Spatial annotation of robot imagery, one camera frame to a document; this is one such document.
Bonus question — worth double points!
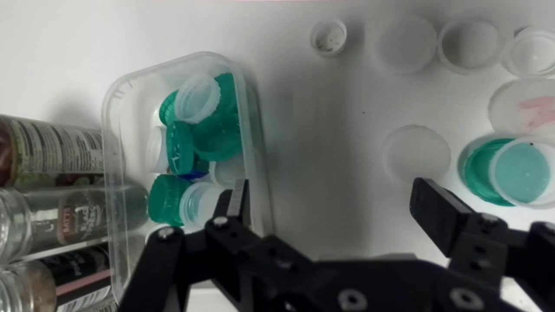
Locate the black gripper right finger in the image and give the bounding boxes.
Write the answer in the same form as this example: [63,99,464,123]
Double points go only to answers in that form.
[408,177,555,312]

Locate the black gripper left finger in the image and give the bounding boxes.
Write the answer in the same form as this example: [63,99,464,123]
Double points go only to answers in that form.
[119,179,318,312]

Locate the white ribbed plastic cap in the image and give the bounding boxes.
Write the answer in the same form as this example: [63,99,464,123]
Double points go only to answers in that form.
[179,180,224,229]
[172,73,223,125]

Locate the blue plastic cap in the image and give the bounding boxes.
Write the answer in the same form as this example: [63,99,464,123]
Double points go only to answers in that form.
[183,154,212,180]

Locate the white open plastic cap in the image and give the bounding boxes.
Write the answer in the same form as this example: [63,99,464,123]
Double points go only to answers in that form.
[488,137,555,208]
[438,17,504,76]

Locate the translucent flat plastic cap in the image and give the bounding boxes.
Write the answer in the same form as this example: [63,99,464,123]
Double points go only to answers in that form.
[372,14,439,76]
[384,123,453,184]

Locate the ribbed green plastic cap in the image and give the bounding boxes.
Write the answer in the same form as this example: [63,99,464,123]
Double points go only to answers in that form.
[165,120,198,175]

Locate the translucent cap with pink mark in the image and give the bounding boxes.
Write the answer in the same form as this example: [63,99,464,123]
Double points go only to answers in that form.
[488,76,555,140]

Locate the clear plastic lunch box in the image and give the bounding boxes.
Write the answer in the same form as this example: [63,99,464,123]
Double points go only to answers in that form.
[101,50,276,305]

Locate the small white plastic cap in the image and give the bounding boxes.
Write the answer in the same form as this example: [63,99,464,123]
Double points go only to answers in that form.
[309,17,349,57]

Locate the white cap with inner ring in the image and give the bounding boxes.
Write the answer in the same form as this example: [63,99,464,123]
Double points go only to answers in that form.
[502,26,555,80]

